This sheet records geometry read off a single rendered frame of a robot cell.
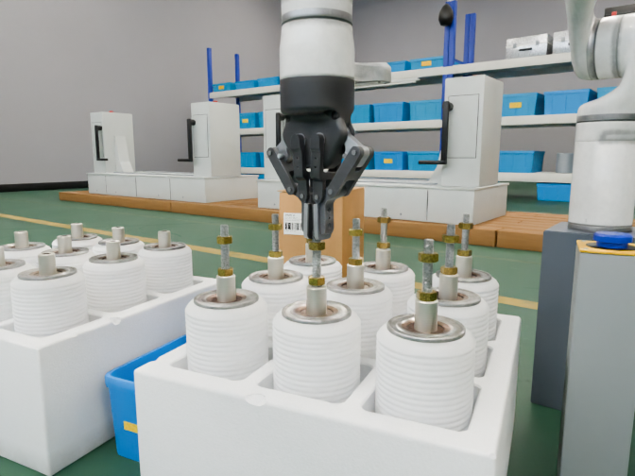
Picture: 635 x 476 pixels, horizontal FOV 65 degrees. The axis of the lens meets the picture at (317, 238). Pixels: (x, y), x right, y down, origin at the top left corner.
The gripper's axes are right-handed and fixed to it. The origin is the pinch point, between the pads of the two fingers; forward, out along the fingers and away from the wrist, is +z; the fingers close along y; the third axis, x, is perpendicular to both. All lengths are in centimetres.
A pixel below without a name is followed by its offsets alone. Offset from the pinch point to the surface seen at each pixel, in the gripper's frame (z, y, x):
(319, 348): 12.3, 3.3, -3.6
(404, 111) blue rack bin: -53, -256, 450
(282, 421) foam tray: 18.8, 1.9, -7.6
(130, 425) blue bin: 29.7, -26.6, -8.3
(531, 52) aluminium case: -100, -126, 456
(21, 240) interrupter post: 9, -66, -6
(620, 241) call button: 2.9, 23.9, 24.5
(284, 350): 13.1, -0.4, -4.8
